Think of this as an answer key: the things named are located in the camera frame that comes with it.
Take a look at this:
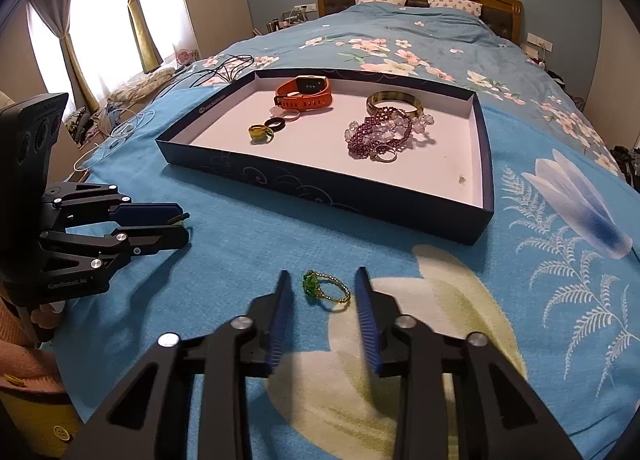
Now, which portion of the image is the black cable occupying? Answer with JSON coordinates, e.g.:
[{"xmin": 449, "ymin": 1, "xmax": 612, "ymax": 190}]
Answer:
[{"xmin": 172, "ymin": 54, "xmax": 256, "ymax": 88}]

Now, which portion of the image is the grey curtain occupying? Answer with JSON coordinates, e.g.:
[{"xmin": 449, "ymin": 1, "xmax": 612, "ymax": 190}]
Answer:
[{"xmin": 25, "ymin": 0, "xmax": 101, "ymax": 113}]

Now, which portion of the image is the pile of dark clothes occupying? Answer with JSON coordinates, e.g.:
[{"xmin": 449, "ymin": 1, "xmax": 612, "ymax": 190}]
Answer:
[{"xmin": 610, "ymin": 145, "xmax": 640, "ymax": 185}]

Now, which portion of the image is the grey-blue floral duvet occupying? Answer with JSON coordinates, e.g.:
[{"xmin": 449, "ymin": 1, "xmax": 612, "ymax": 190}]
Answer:
[{"xmin": 190, "ymin": 2, "xmax": 640, "ymax": 191}]

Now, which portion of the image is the clear crystal bead bracelet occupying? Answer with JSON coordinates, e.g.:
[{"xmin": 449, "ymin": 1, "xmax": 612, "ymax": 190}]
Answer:
[{"xmin": 347, "ymin": 107, "xmax": 436, "ymax": 145}]

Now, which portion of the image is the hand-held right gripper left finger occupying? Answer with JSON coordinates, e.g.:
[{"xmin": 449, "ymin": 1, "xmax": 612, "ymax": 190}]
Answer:
[{"xmin": 65, "ymin": 270, "xmax": 293, "ymax": 460}]

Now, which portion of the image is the yellow curtain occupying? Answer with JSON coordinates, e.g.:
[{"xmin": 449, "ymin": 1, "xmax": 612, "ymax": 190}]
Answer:
[{"xmin": 97, "ymin": 0, "xmax": 163, "ymax": 74}]

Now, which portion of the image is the cream knitted cloth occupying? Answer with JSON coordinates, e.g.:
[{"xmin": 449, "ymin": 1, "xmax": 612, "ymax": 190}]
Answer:
[{"xmin": 107, "ymin": 67, "xmax": 176, "ymax": 100}]

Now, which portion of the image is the yellow cloth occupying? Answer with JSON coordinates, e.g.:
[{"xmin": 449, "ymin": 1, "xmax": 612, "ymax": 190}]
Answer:
[{"xmin": 0, "ymin": 377, "xmax": 83, "ymax": 458}]

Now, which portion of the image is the cluttered nightstand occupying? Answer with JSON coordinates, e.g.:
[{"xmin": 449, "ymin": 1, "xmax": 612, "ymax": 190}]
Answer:
[{"xmin": 252, "ymin": 10, "xmax": 306, "ymax": 35}]

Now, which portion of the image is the white cable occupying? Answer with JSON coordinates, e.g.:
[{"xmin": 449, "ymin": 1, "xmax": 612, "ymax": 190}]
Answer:
[{"xmin": 72, "ymin": 107, "xmax": 156, "ymax": 175}]

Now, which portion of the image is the navy cardboard box tray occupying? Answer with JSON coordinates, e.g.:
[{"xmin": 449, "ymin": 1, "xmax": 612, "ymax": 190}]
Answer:
[{"xmin": 155, "ymin": 67, "xmax": 496, "ymax": 245}]

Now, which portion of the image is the dark clutter pile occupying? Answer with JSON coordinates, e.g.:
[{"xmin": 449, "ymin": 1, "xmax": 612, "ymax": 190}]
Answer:
[{"xmin": 64, "ymin": 107, "xmax": 108, "ymax": 145}]

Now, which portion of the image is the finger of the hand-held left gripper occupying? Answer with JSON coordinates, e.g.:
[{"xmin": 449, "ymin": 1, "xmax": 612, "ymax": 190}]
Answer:
[
  {"xmin": 42, "ymin": 182, "xmax": 188, "ymax": 231},
  {"xmin": 40, "ymin": 225, "xmax": 191, "ymax": 281}
]

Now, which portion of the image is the person's left forearm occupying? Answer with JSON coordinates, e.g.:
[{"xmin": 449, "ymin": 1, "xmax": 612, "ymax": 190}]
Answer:
[{"xmin": 0, "ymin": 297, "xmax": 63, "ymax": 391}]

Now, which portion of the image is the golden green bangle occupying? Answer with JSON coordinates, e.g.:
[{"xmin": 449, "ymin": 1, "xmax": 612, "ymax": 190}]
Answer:
[{"xmin": 366, "ymin": 90, "xmax": 425, "ymax": 118}]

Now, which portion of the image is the purple bead necklace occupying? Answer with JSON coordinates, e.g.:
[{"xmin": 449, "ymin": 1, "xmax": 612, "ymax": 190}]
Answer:
[{"xmin": 345, "ymin": 107, "xmax": 416, "ymax": 159}]

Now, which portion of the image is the person's left hand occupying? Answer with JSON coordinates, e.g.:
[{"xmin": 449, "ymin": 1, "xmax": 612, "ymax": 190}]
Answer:
[{"xmin": 30, "ymin": 301, "xmax": 66, "ymax": 328}]

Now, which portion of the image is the orange smartwatch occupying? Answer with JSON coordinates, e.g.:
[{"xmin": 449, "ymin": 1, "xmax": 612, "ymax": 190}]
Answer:
[{"xmin": 274, "ymin": 74, "xmax": 335, "ymax": 111}]

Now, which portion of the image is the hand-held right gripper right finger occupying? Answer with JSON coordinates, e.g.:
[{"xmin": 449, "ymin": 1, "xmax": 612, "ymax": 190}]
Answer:
[{"xmin": 354, "ymin": 266, "xmax": 583, "ymax": 460}]

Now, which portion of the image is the green stone beaded ring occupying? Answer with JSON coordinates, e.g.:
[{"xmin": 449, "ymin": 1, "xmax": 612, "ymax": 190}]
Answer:
[{"xmin": 301, "ymin": 270, "xmax": 352, "ymax": 313}]

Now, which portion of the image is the turquoise flower print blanket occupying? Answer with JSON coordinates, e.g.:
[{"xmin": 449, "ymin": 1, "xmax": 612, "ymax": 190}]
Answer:
[{"xmin": 40, "ymin": 67, "xmax": 640, "ymax": 460}]

